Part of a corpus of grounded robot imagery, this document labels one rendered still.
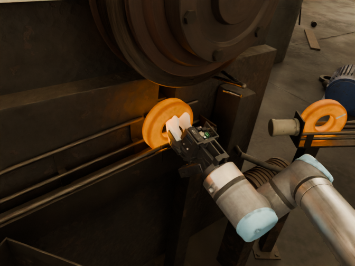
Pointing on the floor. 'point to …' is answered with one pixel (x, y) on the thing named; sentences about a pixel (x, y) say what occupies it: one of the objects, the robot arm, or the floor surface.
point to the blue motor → (343, 88)
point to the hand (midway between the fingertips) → (169, 120)
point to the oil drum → (283, 27)
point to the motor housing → (261, 177)
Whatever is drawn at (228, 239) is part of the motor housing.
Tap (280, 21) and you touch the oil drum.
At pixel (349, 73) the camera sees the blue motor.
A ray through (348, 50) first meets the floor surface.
